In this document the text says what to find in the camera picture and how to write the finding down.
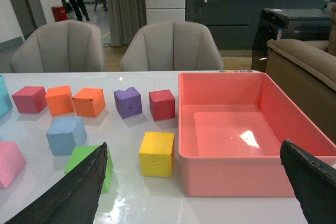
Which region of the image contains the dark grey counter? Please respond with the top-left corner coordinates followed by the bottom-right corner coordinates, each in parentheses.
top-left (186, 0), bottom-right (325, 50)

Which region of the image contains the pink-red foam cube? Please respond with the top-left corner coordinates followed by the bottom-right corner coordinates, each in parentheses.
top-left (12, 86), bottom-right (47, 114)

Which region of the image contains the chipped orange foam cube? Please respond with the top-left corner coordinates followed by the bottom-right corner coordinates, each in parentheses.
top-left (72, 88), bottom-right (106, 118)

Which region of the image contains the dark red foam cube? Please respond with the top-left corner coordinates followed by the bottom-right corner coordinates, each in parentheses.
top-left (149, 90), bottom-right (175, 121)

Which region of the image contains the pink plastic bin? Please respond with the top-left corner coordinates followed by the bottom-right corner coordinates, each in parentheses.
top-left (178, 72), bottom-right (335, 197)

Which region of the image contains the red fire box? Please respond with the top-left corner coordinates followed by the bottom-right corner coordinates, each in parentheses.
top-left (51, 6), bottom-right (67, 22)

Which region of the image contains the grey curtain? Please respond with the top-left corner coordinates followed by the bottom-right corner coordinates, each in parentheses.
top-left (107, 0), bottom-right (146, 47)

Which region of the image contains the yellow foam cube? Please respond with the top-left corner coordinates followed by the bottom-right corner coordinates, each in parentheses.
top-left (139, 132), bottom-right (175, 178)

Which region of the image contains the teal plastic bin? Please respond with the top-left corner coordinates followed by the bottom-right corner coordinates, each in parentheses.
top-left (0, 75), bottom-right (13, 116)

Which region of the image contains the beige armchair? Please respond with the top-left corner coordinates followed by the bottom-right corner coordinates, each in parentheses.
top-left (120, 20), bottom-right (224, 72)
top-left (10, 20), bottom-right (106, 73)

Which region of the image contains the brown sofa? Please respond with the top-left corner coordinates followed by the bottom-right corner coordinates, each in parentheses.
top-left (266, 39), bottom-right (335, 142)

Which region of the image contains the pink foam cube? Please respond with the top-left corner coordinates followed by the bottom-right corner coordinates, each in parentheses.
top-left (0, 142), bottom-right (26, 189)

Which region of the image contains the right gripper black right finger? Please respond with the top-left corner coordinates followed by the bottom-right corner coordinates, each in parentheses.
top-left (280, 140), bottom-right (335, 223)

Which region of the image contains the notched purple foam cube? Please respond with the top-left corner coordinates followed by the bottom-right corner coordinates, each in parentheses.
top-left (113, 87), bottom-right (142, 119)

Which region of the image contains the green foam cube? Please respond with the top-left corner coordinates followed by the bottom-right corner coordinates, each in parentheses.
top-left (64, 145), bottom-right (113, 194)

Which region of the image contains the left beige armchair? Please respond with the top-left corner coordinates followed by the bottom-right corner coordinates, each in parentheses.
top-left (10, 20), bottom-right (106, 73)

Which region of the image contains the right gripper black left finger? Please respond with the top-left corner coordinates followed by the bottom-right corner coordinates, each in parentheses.
top-left (6, 142), bottom-right (108, 223)

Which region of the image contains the black appliance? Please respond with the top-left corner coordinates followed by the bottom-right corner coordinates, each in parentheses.
top-left (251, 8), bottom-right (331, 72)

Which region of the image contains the right beige armchair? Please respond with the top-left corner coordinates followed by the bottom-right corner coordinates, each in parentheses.
top-left (120, 20), bottom-right (224, 72)

